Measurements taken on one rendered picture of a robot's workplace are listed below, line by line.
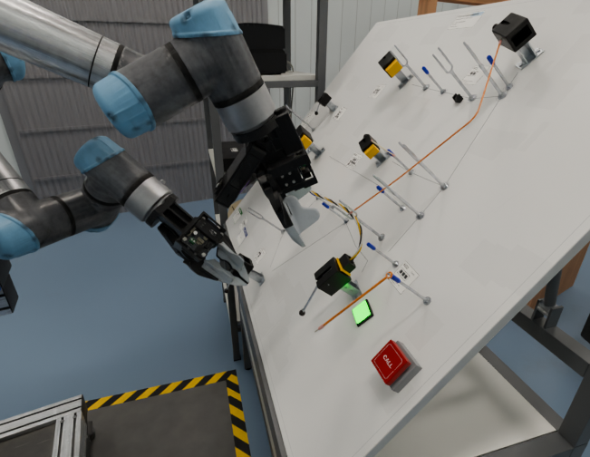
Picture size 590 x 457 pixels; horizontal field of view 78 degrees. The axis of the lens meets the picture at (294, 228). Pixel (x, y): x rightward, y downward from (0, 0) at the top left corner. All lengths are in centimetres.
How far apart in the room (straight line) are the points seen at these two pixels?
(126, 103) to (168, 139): 367
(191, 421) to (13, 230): 145
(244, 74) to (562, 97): 53
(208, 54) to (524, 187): 51
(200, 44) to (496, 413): 94
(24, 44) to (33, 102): 349
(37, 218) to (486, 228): 72
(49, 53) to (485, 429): 104
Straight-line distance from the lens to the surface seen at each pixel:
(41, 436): 188
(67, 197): 74
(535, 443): 102
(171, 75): 48
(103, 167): 68
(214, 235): 64
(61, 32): 62
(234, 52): 49
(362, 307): 72
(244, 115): 50
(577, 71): 82
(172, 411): 202
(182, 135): 416
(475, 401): 104
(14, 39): 62
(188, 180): 429
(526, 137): 75
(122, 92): 48
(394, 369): 61
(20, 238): 69
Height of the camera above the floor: 154
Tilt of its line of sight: 26 degrees down
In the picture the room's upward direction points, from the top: straight up
